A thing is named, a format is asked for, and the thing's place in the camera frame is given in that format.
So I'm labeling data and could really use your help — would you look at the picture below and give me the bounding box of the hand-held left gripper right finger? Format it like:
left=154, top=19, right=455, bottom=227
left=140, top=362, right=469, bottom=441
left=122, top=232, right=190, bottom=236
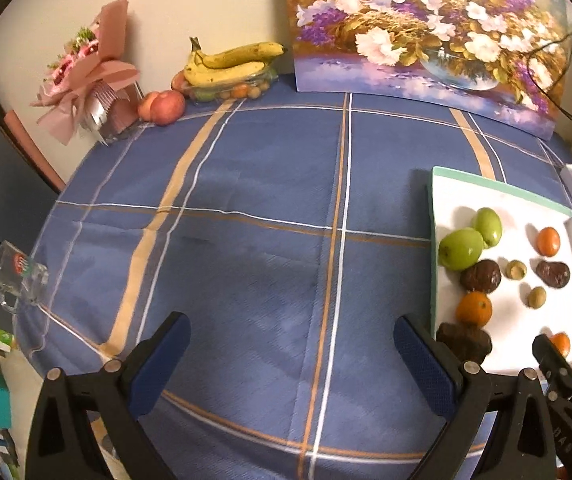
left=393, top=314, right=564, bottom=480

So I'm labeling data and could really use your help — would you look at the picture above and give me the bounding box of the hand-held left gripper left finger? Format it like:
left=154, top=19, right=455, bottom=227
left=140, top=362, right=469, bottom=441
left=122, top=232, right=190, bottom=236
left=26, top=311, right=191, bottom=480

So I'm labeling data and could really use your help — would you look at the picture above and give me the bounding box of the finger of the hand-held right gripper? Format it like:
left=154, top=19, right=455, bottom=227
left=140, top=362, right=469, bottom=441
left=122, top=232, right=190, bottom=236
left=532, top=334, right=572, bottom=386

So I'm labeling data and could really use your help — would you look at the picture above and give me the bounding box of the orange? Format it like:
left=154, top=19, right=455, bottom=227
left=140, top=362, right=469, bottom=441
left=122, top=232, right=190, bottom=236
left=536, top=226, right=561, bottom=256
left=454, top=291, right=494, bottom=326
left=550, top=332, right=571, bottom=359

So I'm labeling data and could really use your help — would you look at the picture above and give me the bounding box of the dark brown fruit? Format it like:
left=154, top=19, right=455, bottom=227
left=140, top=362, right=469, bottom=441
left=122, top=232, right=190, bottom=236
left=436, top=322, right=493, bottom=363
left=460, top=259, right=502, bottom=293
left=536, top=260, right=571, bottom=288

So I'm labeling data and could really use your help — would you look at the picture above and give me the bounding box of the white tray with teal rim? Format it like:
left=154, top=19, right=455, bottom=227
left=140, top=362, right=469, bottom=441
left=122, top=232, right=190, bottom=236
left=427, top=165, right=572, bottom=376

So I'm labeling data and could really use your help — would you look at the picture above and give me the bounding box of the blue plaid tablecloth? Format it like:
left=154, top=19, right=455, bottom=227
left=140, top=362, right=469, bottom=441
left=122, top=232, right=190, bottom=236
left=13, top=77, right=572, bottom=480

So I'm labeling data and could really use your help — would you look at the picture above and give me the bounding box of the glass mug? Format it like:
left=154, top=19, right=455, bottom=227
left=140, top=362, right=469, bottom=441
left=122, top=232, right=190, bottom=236
left=0, top=241, right=49, bottom=315

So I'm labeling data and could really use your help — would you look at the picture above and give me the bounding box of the brown wooden panel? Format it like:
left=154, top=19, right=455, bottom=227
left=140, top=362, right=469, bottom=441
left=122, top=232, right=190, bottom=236
left=0, top=110, right=67, bottom=193

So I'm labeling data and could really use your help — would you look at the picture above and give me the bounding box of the red apple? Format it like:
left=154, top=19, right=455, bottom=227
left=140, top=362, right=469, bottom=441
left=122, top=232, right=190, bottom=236
left=137, top=90, right=187, bottom=126

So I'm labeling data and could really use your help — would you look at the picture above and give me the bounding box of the glass bowl of small fruit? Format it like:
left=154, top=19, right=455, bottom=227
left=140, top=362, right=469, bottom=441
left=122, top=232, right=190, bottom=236
left=172, top=67, right=279, bottom=106

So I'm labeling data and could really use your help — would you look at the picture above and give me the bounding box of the pink wrapped bouquet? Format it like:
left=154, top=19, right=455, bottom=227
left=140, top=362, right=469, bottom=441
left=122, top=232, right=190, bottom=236
left=29, top=0, right=142, bottom=147

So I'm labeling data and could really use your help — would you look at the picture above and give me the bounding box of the banana bunch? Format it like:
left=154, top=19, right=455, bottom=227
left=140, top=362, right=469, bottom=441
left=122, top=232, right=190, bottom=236
left=183, top=36, right=287, bottom=87

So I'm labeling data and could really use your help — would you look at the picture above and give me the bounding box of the flower painting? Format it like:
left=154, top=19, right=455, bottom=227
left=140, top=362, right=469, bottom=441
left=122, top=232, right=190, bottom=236
left=281, top=0, right=569, bottom=140

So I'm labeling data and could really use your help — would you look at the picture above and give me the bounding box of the black cable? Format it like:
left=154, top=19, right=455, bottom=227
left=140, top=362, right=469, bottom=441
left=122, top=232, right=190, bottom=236
left=526, top=27, right=572, bottom=146

